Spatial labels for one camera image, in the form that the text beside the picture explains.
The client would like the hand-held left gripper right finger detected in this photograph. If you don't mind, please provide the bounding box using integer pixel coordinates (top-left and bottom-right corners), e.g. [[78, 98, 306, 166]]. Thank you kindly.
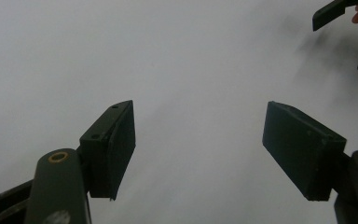
[[262, 100, 348, 203]]

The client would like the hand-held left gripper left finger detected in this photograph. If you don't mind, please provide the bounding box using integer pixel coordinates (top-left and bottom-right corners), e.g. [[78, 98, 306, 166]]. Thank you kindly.
[[78, 99, 137, 202]]

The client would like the white board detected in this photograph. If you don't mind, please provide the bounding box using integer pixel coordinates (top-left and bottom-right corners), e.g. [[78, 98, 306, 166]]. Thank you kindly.
[[0, 0, 358, 224]]

